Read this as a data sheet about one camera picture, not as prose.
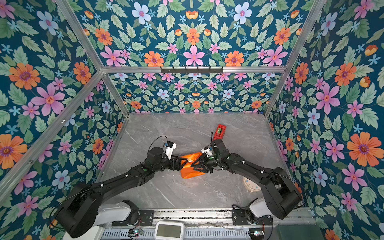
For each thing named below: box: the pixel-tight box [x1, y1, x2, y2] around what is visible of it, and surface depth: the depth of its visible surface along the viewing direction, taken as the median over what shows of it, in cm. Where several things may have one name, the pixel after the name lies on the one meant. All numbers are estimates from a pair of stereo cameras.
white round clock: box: [243, 176, 262, 194], surface depth 82 cm
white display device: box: [154, 220, 185, 240], surface depth 68 cm
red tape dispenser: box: [213, 124, 226, 141], surface depth 103 cm
